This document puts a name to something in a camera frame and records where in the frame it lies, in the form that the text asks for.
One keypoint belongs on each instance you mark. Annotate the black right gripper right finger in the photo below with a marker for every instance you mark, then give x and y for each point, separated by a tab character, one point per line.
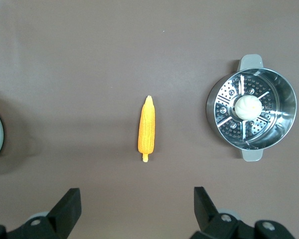
206	214

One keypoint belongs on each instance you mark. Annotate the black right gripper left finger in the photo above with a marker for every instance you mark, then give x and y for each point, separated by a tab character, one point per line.
64	211

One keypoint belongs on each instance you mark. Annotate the yellow toy corn cob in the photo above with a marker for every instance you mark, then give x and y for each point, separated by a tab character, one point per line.
147	127

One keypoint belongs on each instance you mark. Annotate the white steamed bun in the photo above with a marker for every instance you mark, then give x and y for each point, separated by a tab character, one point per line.
248	107

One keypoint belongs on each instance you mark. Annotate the brown table mat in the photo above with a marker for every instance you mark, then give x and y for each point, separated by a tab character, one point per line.
89	74

